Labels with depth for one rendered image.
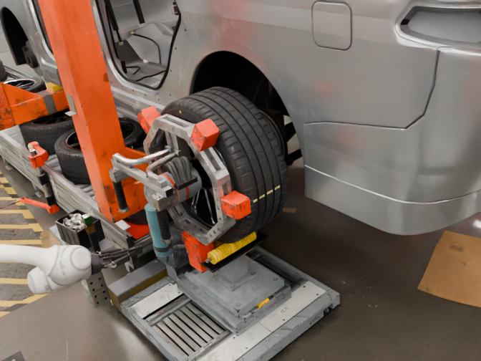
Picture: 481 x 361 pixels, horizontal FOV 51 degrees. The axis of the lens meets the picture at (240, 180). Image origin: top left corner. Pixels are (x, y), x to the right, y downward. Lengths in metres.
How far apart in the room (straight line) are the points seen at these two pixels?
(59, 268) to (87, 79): 0.95
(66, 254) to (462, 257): 2.15
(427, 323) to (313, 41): 1.49
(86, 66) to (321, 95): 1.05
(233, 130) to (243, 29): 0.41
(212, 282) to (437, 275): 1.20
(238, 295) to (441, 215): 1.06
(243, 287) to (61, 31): 1.41
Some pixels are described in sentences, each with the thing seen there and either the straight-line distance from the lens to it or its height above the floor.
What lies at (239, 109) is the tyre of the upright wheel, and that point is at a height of 1.14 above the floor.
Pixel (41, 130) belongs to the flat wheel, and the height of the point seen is 0.48.
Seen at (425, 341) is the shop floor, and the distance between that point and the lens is 2.58.
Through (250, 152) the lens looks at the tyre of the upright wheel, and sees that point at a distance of 1.93.
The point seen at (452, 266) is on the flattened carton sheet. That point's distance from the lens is 3.00.
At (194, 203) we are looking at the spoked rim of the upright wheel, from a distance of 2.35.
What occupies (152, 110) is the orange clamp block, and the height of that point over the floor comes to 1.11.
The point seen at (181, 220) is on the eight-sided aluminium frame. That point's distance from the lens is 2.32.
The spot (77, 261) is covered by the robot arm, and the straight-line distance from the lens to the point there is 1.67.
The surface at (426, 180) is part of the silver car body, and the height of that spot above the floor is 0.99.
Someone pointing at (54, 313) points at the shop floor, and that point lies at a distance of 3.04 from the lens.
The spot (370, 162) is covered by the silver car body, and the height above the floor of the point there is 1.02.
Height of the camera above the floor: 1.85
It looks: 29 degrees down
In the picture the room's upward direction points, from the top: 7 degrees counter-clockwise
